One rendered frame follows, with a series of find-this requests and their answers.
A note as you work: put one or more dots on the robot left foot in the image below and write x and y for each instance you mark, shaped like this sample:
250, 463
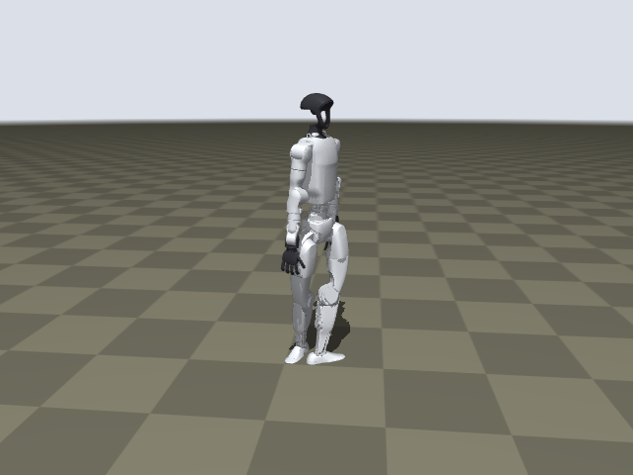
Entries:
313, 358

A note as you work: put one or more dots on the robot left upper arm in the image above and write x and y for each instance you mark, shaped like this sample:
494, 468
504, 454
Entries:
338, 180

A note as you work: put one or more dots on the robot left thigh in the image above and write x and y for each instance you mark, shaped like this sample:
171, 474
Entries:
337, 258

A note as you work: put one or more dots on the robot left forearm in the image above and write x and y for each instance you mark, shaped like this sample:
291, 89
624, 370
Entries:
333, 206

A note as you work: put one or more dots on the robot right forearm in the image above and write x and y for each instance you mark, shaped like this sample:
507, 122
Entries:
294, 217

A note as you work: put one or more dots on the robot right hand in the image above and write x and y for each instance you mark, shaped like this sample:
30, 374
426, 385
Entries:
291, 256

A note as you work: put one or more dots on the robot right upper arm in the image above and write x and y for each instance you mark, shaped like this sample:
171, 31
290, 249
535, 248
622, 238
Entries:
301, 153

